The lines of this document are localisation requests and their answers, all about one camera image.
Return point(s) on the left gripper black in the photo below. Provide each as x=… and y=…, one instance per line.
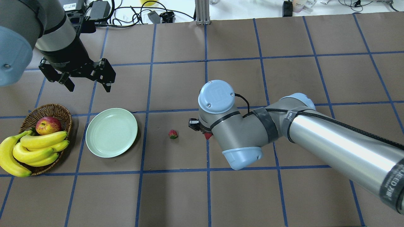
x=67, y=57

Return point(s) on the brown wicker basket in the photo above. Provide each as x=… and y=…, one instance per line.
x=54, y=110

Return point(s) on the red strawberry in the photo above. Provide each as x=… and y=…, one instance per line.
x=207, y=135
x=173, y=134

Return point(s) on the aluminium frame post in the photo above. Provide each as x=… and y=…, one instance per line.
x=202, y=12

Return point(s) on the black power brick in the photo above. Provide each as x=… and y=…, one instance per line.
x=99, y=10

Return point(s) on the yellow banana bunch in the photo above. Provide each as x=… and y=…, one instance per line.
x=19, y=152

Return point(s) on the black power adapter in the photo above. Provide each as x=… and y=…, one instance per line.
x=287, y=9

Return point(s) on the light green plate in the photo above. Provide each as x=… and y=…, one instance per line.
x=111, y=133

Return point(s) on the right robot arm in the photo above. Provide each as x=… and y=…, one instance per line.
x=373, y=162

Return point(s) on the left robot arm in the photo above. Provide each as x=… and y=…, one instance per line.
x=45, y=25

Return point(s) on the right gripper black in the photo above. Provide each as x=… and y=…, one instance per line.
x=193, y=123

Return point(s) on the red yellow apple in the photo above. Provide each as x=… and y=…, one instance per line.
x=48, y=125

